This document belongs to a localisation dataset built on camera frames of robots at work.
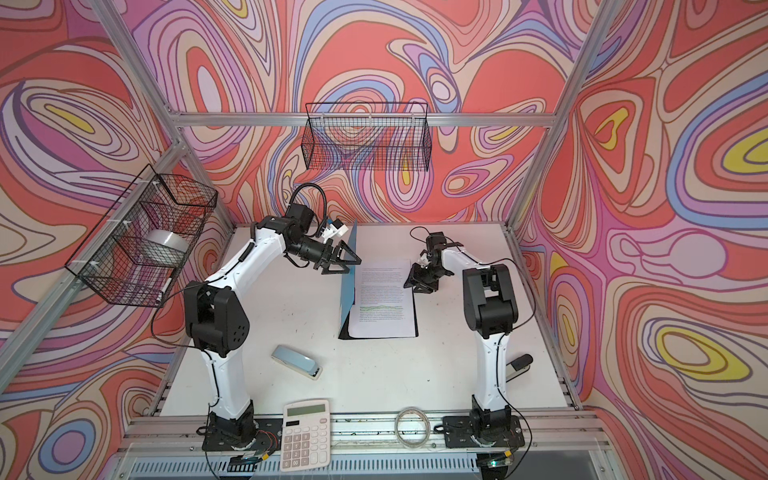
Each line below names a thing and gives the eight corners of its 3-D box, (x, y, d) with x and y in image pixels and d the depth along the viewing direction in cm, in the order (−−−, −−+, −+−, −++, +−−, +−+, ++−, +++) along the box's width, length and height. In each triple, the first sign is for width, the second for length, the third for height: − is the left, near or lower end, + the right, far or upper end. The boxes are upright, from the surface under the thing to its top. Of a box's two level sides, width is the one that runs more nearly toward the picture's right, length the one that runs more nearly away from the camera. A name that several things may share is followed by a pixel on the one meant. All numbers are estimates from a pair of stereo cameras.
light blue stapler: (272, 361, 87) (268, 355, 84) (281, 347, 90) (277, 342, 87) (318, 381, 84) (315, 377, 80) (326, 367, 86) (323, 362, 83)
